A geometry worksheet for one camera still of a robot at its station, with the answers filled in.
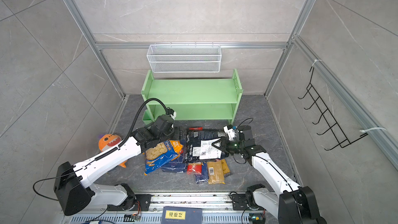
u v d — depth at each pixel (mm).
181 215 686
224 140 715
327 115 674
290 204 396
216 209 730
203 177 781
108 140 847
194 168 790
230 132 762
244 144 645
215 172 780
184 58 1007
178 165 803
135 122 550
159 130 579
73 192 380
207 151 764
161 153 810
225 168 818
